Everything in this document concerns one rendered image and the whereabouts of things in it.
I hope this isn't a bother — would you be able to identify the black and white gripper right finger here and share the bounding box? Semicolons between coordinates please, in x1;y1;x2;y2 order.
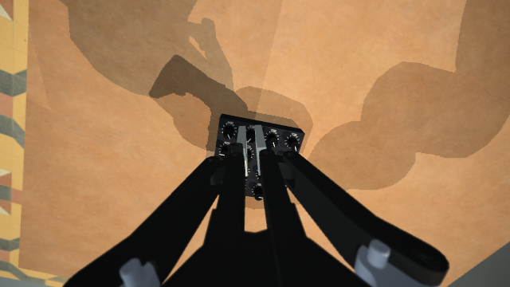
254;125;449;287

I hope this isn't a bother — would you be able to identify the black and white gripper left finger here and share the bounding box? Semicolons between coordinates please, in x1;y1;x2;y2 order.
62;126;248;287

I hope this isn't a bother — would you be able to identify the black knob box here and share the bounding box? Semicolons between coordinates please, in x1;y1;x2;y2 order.
214;114;305;201

